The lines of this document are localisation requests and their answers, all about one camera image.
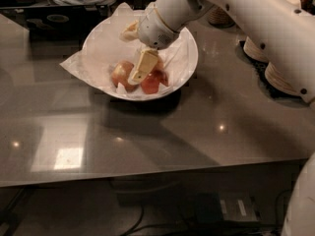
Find black laptop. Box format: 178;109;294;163
0;5;108;40

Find yellow-red apple back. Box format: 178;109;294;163
154;58;164;71

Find black mat under plates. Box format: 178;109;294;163
245;54;280;98

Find red apple front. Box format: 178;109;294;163
141;70;168;94

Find black power adapter box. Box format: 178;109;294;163
194;192;261;224

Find glass jar with nuts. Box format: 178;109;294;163
207;6;234;28

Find stack of paper plates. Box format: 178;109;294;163
243;37;269;63

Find yellow-red apple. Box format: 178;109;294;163
154;58;164;71
111;61;137;91

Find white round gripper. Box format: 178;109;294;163
119;4;179;85

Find white bowl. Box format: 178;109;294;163
82;10;199;102

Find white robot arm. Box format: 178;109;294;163
120;0;315;106

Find black cable under table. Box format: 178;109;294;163
119;202;146;236

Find white paper liner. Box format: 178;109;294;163
60;2;190;100

